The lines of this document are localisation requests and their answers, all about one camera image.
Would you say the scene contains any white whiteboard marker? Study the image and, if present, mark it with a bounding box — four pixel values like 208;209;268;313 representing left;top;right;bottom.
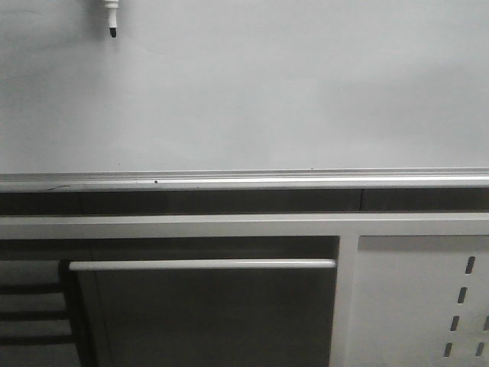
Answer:
102;0;119;38

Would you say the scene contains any dark chair backrest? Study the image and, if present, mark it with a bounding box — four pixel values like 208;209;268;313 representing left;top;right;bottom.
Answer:
1;260;81;366

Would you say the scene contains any white horizontal rail bar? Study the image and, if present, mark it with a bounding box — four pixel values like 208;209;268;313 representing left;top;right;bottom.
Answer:
68;258;336;271

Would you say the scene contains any white whiteboard with aluminium frame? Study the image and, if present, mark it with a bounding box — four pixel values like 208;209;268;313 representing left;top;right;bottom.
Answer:
1;1;488;192

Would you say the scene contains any white metal stand frame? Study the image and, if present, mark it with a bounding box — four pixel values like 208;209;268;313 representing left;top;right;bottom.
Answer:
1;213;488;366

